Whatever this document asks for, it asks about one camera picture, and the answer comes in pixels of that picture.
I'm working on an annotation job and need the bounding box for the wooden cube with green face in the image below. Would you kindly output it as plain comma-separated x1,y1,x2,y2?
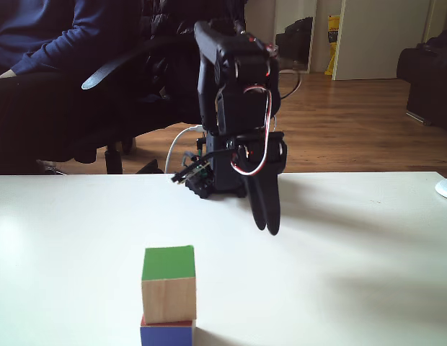
140,244,198,324

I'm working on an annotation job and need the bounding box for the red and blue cube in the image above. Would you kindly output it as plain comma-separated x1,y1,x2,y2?
139,314,196,346

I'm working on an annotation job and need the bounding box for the yellow bag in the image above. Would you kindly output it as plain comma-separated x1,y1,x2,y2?
324,14,341,76

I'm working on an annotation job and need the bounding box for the white door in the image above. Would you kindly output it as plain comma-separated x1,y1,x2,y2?
331,0,447,81

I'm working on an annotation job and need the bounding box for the black sofa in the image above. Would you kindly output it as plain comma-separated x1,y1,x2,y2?
396,30,447,137

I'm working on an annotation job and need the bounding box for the black shiny jacket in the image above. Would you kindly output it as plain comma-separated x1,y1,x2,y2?
140,0,247,39

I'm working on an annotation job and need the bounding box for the white computer mouse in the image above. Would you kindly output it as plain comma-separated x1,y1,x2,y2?
434,177,447,201

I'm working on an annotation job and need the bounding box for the black office chair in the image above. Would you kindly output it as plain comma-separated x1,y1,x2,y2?
81,35,203,175

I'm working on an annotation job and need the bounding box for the person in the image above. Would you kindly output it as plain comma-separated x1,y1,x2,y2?
0,0,199,174

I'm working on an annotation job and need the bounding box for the red white black servo wire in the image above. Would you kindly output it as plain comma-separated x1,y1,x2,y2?
229,85,275,177

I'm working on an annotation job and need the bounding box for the small webcam on bracket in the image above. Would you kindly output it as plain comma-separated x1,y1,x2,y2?
172,151,212,185

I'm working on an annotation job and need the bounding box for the thin dark servo wire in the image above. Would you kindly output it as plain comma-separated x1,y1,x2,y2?
279,68,304,100

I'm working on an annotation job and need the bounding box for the white usb cable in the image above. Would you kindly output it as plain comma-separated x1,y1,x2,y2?
164,125,205,174

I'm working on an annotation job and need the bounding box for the tall wall mirror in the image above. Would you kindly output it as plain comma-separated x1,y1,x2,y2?
273,0,317,75

